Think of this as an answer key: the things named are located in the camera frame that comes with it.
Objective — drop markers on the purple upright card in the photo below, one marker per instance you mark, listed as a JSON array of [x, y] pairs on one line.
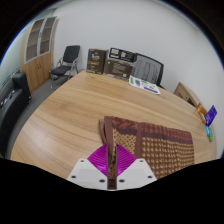
[[210, 115]]

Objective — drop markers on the large dark cardboard box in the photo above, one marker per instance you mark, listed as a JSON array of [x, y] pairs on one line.
[[117, 69]]

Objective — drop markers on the white printed paper sheet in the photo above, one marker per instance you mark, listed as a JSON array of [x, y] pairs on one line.
[[144, 84]]

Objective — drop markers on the flat black printed box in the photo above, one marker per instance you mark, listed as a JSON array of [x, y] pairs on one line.
[[122, 54]]

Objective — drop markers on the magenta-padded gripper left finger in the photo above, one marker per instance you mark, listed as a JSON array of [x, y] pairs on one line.
[[88, 171]]

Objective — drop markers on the wooden cabinet with glass doors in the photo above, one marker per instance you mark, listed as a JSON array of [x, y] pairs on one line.
[[40, 68]]

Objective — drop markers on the black leather sofa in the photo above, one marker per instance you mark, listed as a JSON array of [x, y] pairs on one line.
[[11, 106]]

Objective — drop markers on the black mesh office chair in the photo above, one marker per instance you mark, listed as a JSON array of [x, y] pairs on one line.
[[161, 70]]

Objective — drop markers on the brown patterned towel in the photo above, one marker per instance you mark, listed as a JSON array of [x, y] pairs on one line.
[[166, 150]]

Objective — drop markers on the black visitor chair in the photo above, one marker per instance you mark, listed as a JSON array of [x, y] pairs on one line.
[[71, 53]]

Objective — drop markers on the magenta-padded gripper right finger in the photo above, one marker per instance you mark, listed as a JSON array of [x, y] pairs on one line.
[[135, 171]]

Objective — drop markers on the blue small pack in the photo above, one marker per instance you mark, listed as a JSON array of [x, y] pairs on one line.
[[207, 129]]

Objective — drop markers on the grey backpack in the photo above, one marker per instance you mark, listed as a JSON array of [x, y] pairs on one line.
[[146, 70]]

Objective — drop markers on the small brown cardboard box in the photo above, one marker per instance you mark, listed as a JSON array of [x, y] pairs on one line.
[[96, 61]]

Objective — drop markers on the orange small box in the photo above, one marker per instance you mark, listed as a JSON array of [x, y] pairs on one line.
[[201, 112]]

